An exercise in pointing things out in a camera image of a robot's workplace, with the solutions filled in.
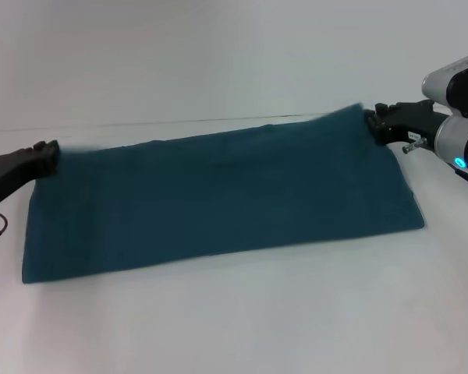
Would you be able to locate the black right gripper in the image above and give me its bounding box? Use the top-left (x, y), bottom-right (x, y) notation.
top-left (363, 99), bottom-right (452, 148)

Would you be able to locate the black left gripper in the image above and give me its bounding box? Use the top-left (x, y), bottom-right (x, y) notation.
top-left (0, 139), bottom-right (61, 204)

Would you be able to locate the teal t-shirt with FREE print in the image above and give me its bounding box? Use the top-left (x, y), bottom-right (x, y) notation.
top-left (21, 103), bottom-right (426, 285)

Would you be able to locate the right arm plug with cable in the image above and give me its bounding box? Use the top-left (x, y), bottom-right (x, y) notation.
top-left (402, 137), bottom-right (429, 154)

